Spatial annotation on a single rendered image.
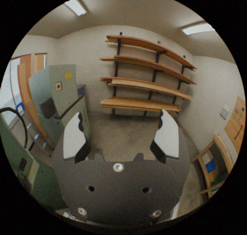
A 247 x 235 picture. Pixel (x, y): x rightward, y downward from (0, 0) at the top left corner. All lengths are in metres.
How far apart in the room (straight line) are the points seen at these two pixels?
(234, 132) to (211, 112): 0.99
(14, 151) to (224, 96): 3.27
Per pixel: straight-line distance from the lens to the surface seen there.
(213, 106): 2.51
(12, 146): 0.77
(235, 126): 2.43
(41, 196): 0.97
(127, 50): 1.97
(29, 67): 2.28
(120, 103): 1.57
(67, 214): 0.70
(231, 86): 2.56
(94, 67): 2.00
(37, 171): 0.80
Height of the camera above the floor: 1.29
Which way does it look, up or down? 33 degrees down
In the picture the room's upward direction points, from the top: 7 degrees clockwise
